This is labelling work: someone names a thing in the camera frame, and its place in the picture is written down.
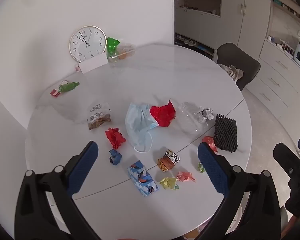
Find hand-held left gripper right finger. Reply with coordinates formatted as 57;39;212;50
197;141;282;240

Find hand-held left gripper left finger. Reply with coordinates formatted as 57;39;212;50
14;141;102;240

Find red cardboard piece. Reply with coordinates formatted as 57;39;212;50
150;99;177;128

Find crumpled pink paper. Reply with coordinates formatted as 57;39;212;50
176;171;196;182

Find red orange wrapper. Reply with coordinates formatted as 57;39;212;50
202;135;218;153

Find crumpled blue wrapper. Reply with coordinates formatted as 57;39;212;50
108;149;123;166

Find black foam net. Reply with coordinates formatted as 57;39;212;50
213;114;239;153

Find crumpled red paper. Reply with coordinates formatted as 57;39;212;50
105;127;127;149

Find brown patterned wrapper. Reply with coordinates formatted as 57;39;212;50
157;149;181;172

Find crumpled yellow paper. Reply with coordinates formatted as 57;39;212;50
159;177;180;191

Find clear snack packet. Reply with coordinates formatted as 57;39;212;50
87;102;112;131

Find crushed clear plastic bottle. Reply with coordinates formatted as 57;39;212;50
177;102;210;133

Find crumpled silver foil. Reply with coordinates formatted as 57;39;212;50
196;106;215;126

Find blue patterned packet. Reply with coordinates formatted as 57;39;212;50
127;160;159;197

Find blue face mask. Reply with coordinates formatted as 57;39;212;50
125;102;158;153

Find white drawer unit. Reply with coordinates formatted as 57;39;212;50
245;40;300;120

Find green wrapper with red box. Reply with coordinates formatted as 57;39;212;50
50;80;69;97

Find beige cloth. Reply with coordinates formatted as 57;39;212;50
219;64;244;82

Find white card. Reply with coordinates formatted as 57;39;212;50
79;53;108;74

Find dark grey chair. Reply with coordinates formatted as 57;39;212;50
216;42;261;92

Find clear plastic bag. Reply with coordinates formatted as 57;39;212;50
107;42;137;67

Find green plastic bag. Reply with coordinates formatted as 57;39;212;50
106;37;121;58

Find tall white cabinet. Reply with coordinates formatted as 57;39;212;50
215;0;273;55

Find grey open-shelf cabinet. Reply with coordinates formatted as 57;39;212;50
174;0;222;60

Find round wall clock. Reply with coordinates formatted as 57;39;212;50
69;26;107;62

